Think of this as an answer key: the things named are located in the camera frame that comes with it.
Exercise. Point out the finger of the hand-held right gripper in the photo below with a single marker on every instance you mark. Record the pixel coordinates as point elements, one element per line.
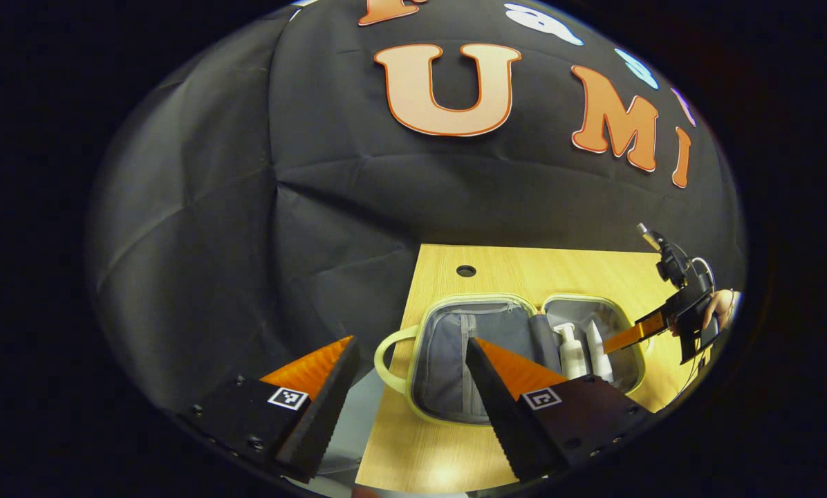
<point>635,333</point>

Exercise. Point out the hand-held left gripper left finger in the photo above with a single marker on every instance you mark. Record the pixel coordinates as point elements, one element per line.
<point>327,408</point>

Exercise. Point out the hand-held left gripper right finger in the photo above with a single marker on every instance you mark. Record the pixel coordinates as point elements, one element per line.
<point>500,408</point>

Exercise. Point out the white squeeze tube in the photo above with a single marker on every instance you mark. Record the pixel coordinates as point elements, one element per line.
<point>599,353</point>

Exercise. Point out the white pump bottle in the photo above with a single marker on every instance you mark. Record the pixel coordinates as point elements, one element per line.
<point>571,356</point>

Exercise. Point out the pale yellow suitcase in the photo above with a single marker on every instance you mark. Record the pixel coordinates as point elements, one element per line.
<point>448,360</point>

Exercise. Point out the black backdrop cloth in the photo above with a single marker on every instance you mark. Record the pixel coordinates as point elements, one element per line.
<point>282,194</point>

